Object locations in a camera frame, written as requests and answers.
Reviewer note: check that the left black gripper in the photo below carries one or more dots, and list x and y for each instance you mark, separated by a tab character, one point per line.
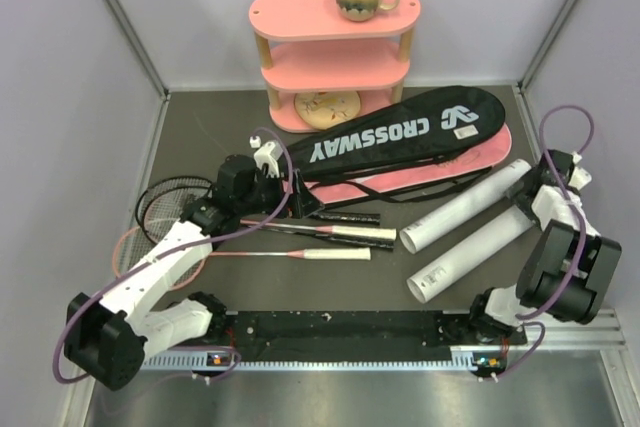
302	202

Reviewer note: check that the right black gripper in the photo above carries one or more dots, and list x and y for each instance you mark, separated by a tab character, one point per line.
521	201

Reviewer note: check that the white shuttlecock tube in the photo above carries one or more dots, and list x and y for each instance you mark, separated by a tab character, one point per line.
463	207
468	254

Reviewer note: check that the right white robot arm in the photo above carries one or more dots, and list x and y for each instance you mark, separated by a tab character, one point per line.
571	262

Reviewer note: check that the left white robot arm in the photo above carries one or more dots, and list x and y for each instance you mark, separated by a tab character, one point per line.
110	334

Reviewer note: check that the black badminton racket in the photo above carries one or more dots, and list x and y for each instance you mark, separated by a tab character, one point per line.
367	219

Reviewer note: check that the pink badminton racket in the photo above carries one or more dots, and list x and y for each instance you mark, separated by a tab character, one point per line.
134	237

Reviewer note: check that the pink racket bag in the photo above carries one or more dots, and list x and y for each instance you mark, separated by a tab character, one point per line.
477	160

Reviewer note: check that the black Crossway racket bag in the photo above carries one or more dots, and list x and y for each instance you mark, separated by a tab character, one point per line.
430	127

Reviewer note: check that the pink three-tier shelf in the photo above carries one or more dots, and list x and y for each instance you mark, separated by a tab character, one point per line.
308	46

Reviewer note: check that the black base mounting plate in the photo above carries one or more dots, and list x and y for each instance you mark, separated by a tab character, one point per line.
340	336

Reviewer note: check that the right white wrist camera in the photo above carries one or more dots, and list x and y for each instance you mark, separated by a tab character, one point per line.
579	177

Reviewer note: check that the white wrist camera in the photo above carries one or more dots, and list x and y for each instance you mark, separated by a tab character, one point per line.
579	177
266	156

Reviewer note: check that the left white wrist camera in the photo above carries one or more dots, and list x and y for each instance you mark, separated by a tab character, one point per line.
266	156

